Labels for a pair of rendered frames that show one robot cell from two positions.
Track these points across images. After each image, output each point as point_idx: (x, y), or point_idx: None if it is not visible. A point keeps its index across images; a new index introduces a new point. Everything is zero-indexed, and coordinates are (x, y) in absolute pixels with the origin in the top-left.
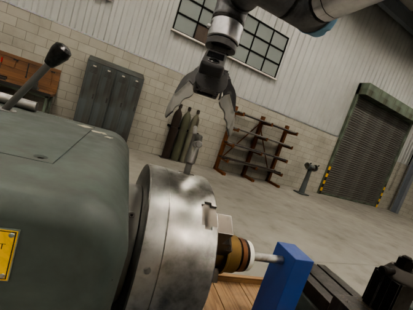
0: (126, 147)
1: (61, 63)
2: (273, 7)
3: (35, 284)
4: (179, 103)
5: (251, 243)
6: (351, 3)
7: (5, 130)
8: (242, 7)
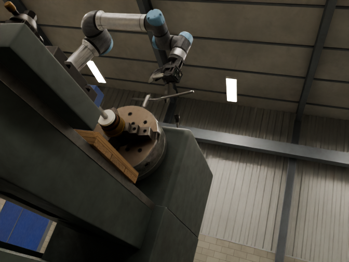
0: (172, 128)
1: (175, 119)
2: (158, 41)
3: None
4: (164, 93)
5: (108, 109)
6: (131, 28)
7: None
8: (169, 49)
